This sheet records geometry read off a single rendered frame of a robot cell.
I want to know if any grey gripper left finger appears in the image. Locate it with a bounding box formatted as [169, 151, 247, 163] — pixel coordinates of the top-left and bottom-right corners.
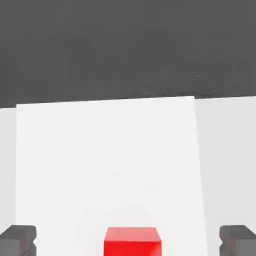
[0, 224, 38, 256]

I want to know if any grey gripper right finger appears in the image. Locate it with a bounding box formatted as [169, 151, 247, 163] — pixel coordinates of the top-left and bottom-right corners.
[219, 224, 256, 256]

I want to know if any small red cube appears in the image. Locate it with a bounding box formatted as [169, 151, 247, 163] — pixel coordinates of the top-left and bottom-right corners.
[103, 226, 162, 256]

